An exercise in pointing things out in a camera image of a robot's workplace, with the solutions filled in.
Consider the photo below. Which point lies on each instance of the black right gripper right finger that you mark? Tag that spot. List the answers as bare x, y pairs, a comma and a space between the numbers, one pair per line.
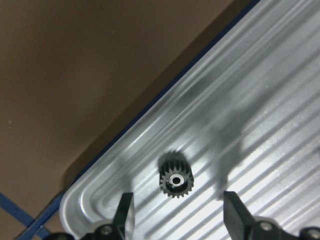
236, 217

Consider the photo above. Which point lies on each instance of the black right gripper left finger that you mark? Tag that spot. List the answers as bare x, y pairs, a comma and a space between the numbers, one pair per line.
124, 215

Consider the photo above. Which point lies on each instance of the black bearing gear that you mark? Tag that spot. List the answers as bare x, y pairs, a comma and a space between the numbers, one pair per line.
175, 175

